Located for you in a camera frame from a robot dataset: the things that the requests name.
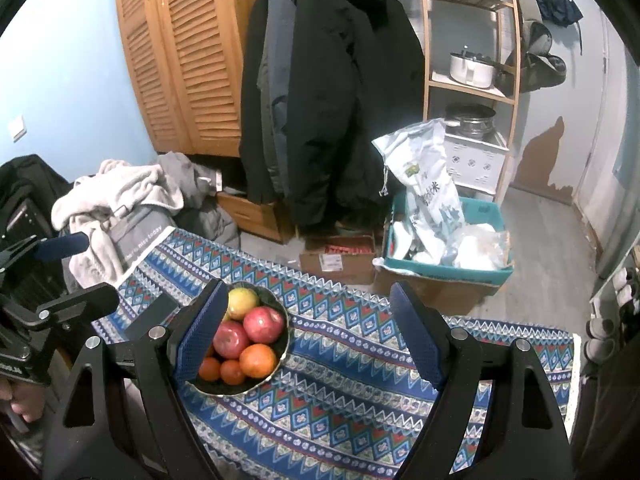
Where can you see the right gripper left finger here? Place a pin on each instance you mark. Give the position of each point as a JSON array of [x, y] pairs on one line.
[[90, 436]]

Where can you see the small mandarin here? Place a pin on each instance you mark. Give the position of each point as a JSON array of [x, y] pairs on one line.
[[209, 369]]

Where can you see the small tangerine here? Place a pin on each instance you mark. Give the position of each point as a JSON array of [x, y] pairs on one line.
[[231, 373]]

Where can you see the red apple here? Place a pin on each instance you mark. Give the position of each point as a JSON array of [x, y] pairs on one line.
[[263, 325], [230, 340]]

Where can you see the large orange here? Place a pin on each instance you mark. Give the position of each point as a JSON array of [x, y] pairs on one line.
[[258, 361]]

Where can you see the yellow-green mango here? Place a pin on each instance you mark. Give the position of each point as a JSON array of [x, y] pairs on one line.
[[241, 300]]

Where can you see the person left hand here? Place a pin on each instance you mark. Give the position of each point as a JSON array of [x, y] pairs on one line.
[[25, 400]]

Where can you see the metal shoe rack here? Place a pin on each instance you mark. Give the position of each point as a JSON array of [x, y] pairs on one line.
[[614, 314]]

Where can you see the dark glass bowl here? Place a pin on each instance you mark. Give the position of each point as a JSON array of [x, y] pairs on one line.
[[280, 346]]

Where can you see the large cardboard box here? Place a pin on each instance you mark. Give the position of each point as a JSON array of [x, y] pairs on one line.
[[449, 297]]

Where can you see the pile of grey clothes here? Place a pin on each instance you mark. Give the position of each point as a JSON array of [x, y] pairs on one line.
[[123, 208]]

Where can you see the blue patterned tablecloth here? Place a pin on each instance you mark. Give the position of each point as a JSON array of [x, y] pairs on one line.
[[349, 400]]

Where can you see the clear plastic bag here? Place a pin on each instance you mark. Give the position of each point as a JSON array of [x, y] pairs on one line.
[[478, 247]]

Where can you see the teal plastic crate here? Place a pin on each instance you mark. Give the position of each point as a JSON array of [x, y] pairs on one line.
[[400, 251]]

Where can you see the wooden drawer box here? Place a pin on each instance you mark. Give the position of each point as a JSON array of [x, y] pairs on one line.
[[270, 221]]

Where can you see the small cardboard box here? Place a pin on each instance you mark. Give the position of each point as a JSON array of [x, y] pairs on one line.
[[340, 258]]

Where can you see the white patterned storage box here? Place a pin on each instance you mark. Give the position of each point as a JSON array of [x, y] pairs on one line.
[[476, 164]]

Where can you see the white printed sack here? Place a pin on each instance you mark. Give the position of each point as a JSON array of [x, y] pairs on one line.
[[416, 156]]

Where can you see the steel pot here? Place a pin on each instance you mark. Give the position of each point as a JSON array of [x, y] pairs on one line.
[[474, 121]]

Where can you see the wooden louvered wardrobe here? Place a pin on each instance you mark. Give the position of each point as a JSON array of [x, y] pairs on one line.
[[185, 63]]

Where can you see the white cooking pot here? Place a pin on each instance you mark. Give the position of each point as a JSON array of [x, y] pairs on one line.
[[472, 69]]

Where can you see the black hanging coat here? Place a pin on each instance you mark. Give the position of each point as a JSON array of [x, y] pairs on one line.
[[322, 79]]

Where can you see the dark folded umbrella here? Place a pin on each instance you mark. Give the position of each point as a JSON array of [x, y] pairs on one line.
[[563, 13]]

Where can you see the wooden shelf unit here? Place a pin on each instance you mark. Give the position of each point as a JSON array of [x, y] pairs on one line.
[[489, 27]]

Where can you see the hanging bag on wall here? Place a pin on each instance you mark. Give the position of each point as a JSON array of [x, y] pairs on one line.
[[539, 68]]

